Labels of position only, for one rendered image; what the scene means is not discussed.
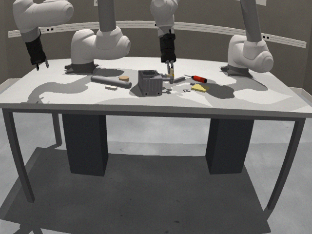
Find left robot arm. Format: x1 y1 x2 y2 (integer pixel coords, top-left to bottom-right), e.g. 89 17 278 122
150 0 273 78

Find red cylinder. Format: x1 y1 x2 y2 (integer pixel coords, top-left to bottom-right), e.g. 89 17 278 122
185 75 207 83

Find pale yellow square pad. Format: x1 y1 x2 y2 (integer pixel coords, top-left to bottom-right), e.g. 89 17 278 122
191 84 209 93

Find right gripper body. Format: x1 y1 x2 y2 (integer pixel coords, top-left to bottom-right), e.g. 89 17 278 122
20 27 46 65

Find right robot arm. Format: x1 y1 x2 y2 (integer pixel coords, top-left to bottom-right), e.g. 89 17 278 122
13 0 131 74

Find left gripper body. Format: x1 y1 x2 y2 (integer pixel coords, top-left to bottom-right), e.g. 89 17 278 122
157 26 176 63

